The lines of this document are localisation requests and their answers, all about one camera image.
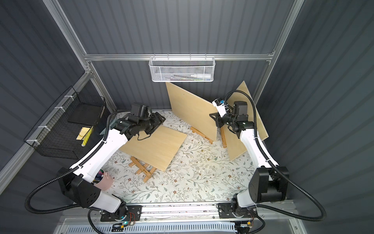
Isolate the light plywood board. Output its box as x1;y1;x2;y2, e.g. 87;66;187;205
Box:
120;125;187;171
222;81;269;162
166;82;218;141

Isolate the wooden easel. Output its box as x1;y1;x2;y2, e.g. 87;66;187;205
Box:
129;157;157;183
190;127;213;144
220;127;227;148

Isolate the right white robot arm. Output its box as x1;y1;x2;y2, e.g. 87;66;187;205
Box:
209;98;288;214

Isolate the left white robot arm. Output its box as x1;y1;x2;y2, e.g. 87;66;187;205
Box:
58;103;166;213

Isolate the white marker in basket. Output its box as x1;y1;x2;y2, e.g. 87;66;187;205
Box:
190;74;211;81

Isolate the teal calculator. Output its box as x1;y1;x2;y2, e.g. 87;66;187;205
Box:
99;123;106;136

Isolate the yellow green pen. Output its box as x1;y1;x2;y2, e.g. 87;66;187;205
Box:
81;126;94;147

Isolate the yellow sticky note pad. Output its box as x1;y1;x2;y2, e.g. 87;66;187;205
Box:
76;127;91;140

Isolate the pink pen cup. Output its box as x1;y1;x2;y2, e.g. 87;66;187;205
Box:
92;169;114;191

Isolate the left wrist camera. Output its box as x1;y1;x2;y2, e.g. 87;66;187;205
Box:
129;102;152;122

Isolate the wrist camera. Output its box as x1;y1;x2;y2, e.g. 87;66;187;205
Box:
212;97;229;118
129;102;152;122

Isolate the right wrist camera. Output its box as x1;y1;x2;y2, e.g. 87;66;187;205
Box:
212;97;229;118

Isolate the white wire mesh basket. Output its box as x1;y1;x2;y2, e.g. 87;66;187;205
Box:
149;58;216;82

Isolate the right black corrugated cable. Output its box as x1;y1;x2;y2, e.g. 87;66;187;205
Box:
224;90;327;222

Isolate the black corrugated cable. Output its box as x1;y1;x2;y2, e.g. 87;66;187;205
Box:
224;90;327;222
24;110;132;214

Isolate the black wire wall basket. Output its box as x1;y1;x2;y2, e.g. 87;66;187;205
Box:
24;87;110;160

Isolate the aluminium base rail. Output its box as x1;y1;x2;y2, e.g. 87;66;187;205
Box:
54;201;306;234

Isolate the left black corrugated cable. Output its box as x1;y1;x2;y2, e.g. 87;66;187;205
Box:
24;110;132;214

